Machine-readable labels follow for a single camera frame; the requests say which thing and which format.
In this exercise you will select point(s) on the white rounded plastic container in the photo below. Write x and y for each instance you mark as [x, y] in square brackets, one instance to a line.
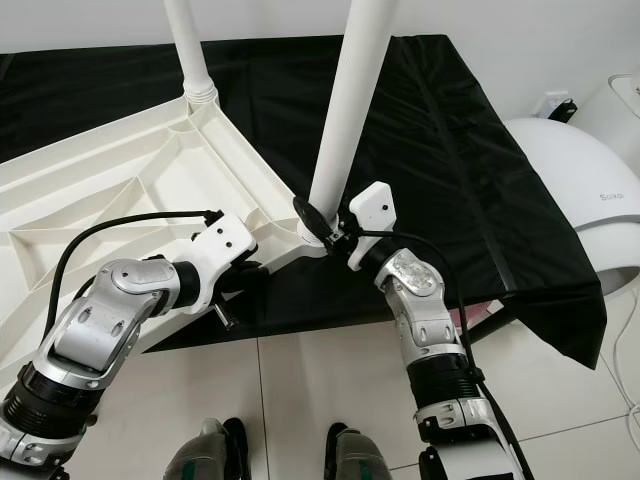
[615, 110]

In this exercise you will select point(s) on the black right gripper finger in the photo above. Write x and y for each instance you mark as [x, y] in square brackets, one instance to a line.
[312, 217]

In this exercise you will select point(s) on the white plastic table leg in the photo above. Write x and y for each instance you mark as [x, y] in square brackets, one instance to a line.
[350, 100]
[190, 50]

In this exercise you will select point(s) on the grey robot right leg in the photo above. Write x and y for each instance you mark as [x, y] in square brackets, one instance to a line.
[358, 456]

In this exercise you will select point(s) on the black tablecloth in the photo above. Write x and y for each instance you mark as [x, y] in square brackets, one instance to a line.
[490, 170]

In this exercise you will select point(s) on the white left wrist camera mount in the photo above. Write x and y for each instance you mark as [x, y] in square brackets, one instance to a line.
[225, 240]

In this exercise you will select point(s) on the white plastic table top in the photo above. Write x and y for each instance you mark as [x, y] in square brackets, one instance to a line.
[80, 195]

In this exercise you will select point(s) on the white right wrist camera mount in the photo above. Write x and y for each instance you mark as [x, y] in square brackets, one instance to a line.
[375, 205]

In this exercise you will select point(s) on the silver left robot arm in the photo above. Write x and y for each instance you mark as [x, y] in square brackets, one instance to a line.
[100, 320]

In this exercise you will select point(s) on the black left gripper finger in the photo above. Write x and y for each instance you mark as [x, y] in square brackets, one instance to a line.
[252, 276]

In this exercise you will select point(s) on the white round appliance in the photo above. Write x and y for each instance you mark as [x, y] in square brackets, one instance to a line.
[575, 185]

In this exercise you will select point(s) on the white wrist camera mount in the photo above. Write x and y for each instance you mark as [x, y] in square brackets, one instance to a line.
[225, 240]
[375, 205]

